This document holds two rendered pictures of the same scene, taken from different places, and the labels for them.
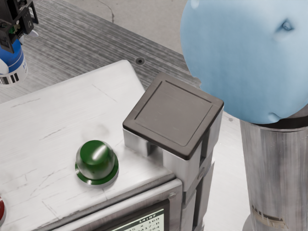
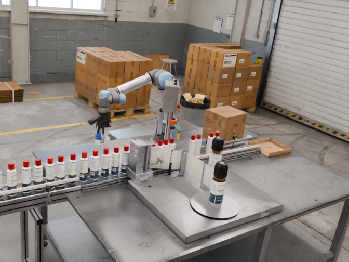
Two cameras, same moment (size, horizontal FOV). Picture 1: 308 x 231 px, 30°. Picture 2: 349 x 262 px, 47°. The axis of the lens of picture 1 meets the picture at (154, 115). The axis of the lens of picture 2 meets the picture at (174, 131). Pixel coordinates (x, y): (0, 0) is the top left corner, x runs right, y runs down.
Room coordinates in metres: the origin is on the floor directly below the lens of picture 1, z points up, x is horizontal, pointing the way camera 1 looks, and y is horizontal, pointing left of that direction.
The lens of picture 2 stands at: (-0.85, 2.64, 2.17)
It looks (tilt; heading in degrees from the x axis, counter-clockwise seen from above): 21 degrees down; 290
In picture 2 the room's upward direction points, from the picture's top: 7 degrees clockwise
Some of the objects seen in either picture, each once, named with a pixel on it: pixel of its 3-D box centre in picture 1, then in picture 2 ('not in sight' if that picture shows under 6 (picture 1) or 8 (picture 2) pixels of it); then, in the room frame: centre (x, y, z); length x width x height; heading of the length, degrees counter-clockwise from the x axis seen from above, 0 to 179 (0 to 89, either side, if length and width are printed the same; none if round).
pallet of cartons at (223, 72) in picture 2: not in sight; (222, 79); (0.92, -4.27, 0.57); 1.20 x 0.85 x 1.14; 63
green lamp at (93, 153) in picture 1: (95, 159); not in sight; (0.16, 0.03, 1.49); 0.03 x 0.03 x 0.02
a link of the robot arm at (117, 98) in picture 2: not in sight; (116, 97); (0.56, 0.15, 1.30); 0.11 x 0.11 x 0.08; 48
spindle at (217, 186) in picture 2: not in sight; (218, 183); (-0.38, 0.50, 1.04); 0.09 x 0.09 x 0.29
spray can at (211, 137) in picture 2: not in sight; (210, 144); (-0.11, -0.20, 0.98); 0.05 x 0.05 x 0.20
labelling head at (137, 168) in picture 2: not in sight; (141, 159); (0.18, 0.44, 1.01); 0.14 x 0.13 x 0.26; 58
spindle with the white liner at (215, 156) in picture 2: not in sight; (215, 157); (-0.24, 0.11, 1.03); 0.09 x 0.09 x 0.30
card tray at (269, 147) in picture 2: not in sight; (269, 146); (-0.50, -0.81, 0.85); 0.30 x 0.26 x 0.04; 58
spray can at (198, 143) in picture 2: not in sight; (197, 146); (-0.04, -0.09, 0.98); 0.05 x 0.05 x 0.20
